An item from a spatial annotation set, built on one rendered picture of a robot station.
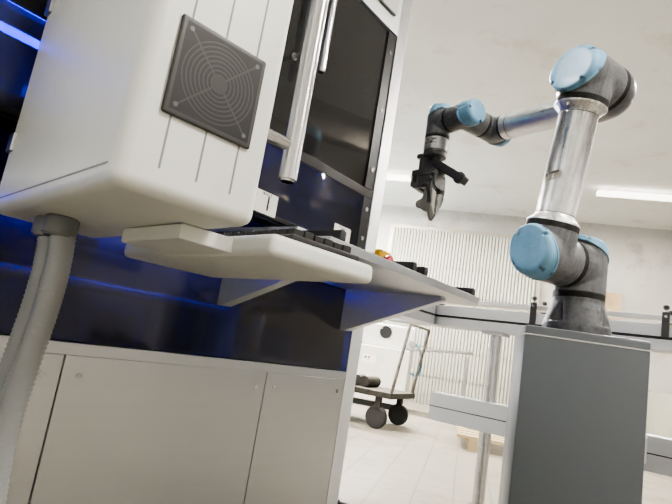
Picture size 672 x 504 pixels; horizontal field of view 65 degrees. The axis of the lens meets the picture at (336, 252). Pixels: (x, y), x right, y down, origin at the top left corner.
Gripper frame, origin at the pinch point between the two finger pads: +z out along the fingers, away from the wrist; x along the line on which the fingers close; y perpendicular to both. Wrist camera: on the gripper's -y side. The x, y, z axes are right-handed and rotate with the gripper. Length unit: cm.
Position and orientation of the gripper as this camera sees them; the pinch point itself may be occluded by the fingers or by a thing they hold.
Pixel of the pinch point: (432, 216)
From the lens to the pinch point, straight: 160.6
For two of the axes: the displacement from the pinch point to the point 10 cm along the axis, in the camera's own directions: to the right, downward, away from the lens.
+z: -1.6, 9.7, -1.7
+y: -7.8, -0.2, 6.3
